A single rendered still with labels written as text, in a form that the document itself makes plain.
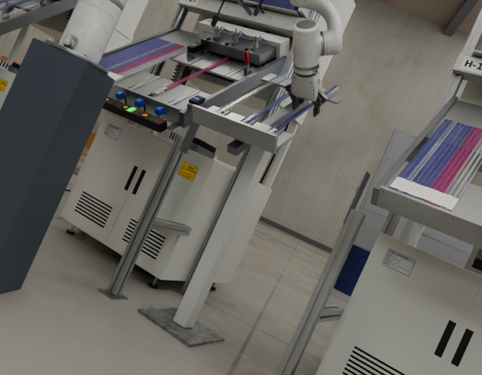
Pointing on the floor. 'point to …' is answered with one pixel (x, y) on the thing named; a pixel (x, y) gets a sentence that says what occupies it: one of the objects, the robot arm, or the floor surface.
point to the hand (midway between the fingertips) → (306, 109)
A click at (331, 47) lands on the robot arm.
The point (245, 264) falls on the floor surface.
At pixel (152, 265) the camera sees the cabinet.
